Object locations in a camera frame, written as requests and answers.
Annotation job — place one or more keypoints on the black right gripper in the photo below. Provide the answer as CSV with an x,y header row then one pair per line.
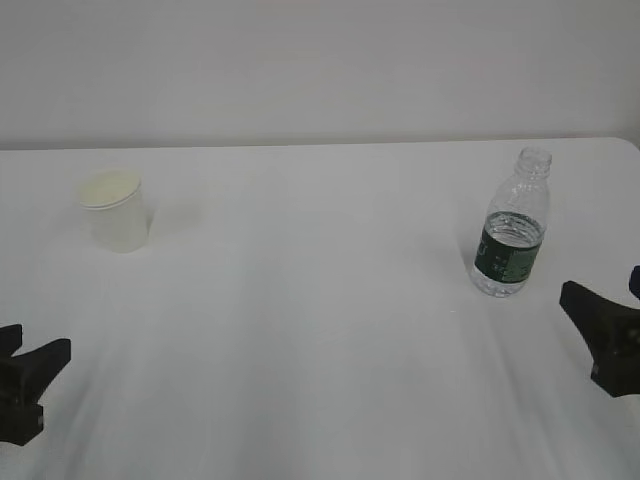
x,y
611,333

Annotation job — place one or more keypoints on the white paper cup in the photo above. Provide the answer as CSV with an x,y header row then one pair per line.
x,y
113,206

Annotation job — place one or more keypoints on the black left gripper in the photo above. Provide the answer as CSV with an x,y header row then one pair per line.
x,y
24,379

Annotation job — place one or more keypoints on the clear plastic water bottle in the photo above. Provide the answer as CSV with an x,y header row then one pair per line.
x,y
514,227

